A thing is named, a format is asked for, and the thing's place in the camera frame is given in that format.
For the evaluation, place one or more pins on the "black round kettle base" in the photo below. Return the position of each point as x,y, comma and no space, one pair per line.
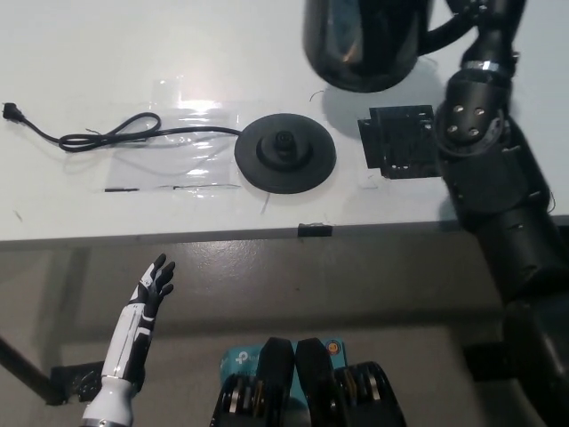
284,155

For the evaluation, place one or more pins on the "black floor plate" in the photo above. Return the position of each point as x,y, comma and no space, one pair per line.
75,382

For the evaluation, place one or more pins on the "black tape square patch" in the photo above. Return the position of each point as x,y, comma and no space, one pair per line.
400,142

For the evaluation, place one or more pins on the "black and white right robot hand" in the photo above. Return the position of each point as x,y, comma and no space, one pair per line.
493,31

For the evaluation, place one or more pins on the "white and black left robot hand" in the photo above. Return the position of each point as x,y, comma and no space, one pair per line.
133,338

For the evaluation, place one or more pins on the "clear plastic tape sheet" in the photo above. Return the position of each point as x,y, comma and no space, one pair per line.
191,129

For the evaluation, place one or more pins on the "black electric kettle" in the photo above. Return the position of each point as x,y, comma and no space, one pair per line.
355,44

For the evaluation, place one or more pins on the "black diagonal table leg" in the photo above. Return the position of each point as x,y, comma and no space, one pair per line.
24,369

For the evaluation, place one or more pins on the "teal router box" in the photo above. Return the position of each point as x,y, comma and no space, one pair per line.
242,358

